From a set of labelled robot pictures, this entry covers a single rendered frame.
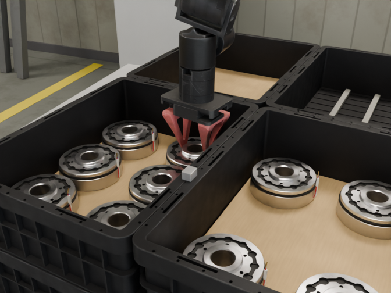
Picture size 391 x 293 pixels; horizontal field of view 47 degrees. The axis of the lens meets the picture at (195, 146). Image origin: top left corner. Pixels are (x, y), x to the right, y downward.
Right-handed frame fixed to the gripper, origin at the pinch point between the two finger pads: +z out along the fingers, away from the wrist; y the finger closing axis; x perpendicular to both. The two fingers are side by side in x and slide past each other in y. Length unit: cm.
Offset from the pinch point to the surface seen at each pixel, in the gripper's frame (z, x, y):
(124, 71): 16, -55, 68
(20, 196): -5.2, 30.9, 4.5
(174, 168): 1.1, 6.6, -0.5
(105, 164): 1.3, 11.9, 9.8
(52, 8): 45, -195, 282
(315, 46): -7.0, -47.1, -1.9
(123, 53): 51, -152, 162
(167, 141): 4.0, -4.4, 9.6
